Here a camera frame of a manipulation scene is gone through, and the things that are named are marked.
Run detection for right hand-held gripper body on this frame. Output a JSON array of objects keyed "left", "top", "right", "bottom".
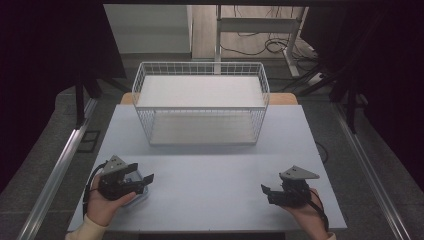
[{"left": 271, "top": 165, "right": 321, "bottom": 208}]

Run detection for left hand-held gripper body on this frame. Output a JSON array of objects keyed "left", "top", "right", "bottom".
[{"left": 97, "top": 154, "right": 146, "bottom": 202}]

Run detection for person's left hand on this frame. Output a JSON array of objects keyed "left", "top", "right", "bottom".
[{"left": 85, "top": 175, "right": 138, "bottom": 228}]

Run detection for person's right hand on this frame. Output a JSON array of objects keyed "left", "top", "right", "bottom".
[{"left": 282, "top": 187, "right": 331, "bottom": 240}]

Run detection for wooden table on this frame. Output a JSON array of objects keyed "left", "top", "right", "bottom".
[{"left": 119, "top": 92, "right": 299, "bottom": 106}]

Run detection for black tripod stand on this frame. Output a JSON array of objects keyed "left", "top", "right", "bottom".
[{"left": 281, "top": 63, "right": 369, "bottom": 135}]

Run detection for white cabinet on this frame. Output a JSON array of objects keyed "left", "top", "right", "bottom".
[{"left": 103, "top": 3, "right": 194, "bottom": 55}]

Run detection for white metal stand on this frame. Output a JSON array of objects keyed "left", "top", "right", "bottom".
[{"left": 214, "top": 4, "right": 311, "bottom": 78}]

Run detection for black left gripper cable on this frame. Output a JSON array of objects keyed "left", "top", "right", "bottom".
[{"left": 82, "top": 162, "right": 108, "bottom": 219}]

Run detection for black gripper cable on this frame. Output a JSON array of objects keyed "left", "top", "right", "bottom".
[
  {"left": 308, "top": 188, "right": 331, "bottom": 233},
  {"left": 82, "top": 162, "right": 108, "bottom": 219}
]

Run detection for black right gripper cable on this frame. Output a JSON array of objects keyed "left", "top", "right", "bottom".
[{"left": 308, "top": 188, "right": 331, "bottom": 233}]

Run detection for black floor frame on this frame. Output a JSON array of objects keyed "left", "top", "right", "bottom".
[{"left": 77, "top": 129, "right": 102, "bottom": 154}]

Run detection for aluminium rail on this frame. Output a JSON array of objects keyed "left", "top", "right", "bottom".
[
  {"left": 331, "top": 99, "right": 414, "bottom": 240},
  {"left": 16, "top": 97, "right": 99, "bottom": 240}
]

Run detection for white wire basket rack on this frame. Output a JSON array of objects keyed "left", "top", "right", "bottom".
[{"left": 131, "top": 61, "right": 271, "bottom": 147}]

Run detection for black floor cables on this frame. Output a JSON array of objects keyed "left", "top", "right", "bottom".
[{"left": 219, "top": 4, "right": 329, "bottom": 93}]

